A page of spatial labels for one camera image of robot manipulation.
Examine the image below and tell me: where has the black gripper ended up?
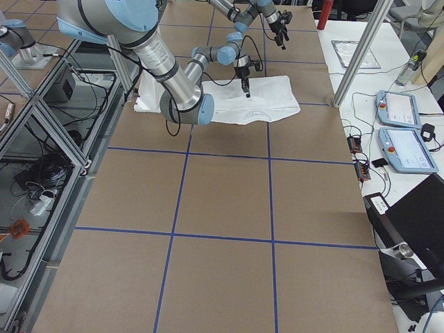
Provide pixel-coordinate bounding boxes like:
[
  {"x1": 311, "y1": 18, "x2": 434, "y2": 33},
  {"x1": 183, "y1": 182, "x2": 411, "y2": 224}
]
[
  {"x1": 235, "y1": 66, "x2": 250, "y2": 98},
  {"x1": 268, "y1": 18, "x2": 289, "y2": 50}
]

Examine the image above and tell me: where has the white long-sleeve printed shirt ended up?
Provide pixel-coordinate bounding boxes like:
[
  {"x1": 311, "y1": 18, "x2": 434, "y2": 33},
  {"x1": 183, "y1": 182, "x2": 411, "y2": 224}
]
[{"x1": 202, "y1": 76, "x2": 300, "y2": 125}]

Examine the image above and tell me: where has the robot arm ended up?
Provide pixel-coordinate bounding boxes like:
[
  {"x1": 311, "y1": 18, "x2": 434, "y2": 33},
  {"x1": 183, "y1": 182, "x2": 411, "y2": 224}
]
[
  {"x1": 206, "y1": 0, "x2": 293, "y2": 50},
  {"x1": 57, "y1": 1, "x2": 244, "y2": 125}
]

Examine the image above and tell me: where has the red bottle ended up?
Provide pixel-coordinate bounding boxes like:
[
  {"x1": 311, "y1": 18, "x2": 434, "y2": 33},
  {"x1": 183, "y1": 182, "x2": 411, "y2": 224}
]
[{"x1": 317, "y1": 0, "x2": 334, "y2": 31}]

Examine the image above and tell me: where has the grey water bottle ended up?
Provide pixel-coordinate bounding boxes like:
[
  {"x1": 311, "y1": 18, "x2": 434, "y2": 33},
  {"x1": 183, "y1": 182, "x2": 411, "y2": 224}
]
[{"x1": 395, "y1": 49, "x2": 427, "y2": 86}]

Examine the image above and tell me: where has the blue teach pendant far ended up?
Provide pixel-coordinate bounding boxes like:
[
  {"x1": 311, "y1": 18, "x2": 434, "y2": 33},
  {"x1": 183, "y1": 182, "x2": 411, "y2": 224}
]
[{"x1": 375, "y1": 90, "x2": 422, "y2": 129}]

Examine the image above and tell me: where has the blue teach pendant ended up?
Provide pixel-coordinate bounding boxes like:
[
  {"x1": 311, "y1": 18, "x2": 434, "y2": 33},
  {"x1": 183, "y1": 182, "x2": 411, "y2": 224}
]
[
  {"x1": 375, "y1": 90, "x2": 422, "y2": 129},
  {"x1": 378, "y1": 127, "x2": 439, "y2": 174}
]

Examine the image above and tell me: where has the blue teach pendant near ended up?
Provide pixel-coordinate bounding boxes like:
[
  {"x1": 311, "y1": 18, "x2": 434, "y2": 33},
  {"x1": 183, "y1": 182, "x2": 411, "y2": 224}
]
[{"x1": 378, "y1": 127, "x2": 439, "y2": 174}]

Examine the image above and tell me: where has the black laptop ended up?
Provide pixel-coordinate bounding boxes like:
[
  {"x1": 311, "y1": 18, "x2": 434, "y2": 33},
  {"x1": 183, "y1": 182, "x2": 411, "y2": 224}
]
[{"x1": 364, "y1": 173, "x2": 443, "y2": 278}]

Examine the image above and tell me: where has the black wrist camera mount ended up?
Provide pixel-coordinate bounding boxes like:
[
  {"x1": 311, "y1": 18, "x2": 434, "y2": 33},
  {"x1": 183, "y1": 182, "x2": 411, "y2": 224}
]
[{"x1": 248, "y1": 58, "x2": 264, "y2": 72}]

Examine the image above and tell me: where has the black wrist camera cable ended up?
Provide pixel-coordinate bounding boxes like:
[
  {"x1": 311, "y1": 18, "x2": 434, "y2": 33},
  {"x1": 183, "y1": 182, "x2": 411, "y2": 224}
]
[{"x1": 203, "y1": 34, "x2": 267, "y2": 87}]

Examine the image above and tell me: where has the aluminium frame post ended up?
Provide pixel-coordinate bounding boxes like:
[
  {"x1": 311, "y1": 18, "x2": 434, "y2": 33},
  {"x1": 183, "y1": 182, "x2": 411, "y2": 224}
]
[{"x1": 332, "y1": 0, "x2": 393, "y2": 108}]

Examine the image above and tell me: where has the orange device under frame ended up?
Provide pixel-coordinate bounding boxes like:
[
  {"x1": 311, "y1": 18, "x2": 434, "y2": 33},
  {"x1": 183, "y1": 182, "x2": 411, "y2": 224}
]
[{"x1": 9, "y1": 219, "x2": 30, "y2": 239}]

